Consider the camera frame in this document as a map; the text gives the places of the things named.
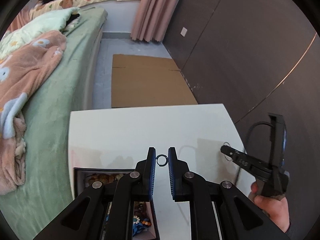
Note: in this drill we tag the white wall socket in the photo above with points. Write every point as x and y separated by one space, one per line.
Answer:
183 31

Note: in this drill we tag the floral window seat cushion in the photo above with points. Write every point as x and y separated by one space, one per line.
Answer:
64 4

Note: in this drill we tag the pink curtain right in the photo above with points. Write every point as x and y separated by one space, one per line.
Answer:
152 19

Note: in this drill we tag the person's right hand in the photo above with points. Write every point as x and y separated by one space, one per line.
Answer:
278 210

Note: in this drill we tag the flattened cardboard sheet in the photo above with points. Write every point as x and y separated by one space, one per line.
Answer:
144 81

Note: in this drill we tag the thin silver bangle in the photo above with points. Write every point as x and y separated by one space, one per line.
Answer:
227 151

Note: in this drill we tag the green bed mattress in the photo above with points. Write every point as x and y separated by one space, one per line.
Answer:
47 190

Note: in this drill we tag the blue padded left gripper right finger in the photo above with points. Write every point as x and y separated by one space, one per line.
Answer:
218 211

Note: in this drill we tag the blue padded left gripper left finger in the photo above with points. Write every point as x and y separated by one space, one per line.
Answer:
105 211

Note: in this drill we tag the pale green floral pillow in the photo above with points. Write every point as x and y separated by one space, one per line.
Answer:
52 20

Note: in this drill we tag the pink fleece blanket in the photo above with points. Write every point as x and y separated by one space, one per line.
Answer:
22 73

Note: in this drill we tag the black jewelry box white interior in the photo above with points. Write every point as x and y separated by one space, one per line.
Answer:
135 185

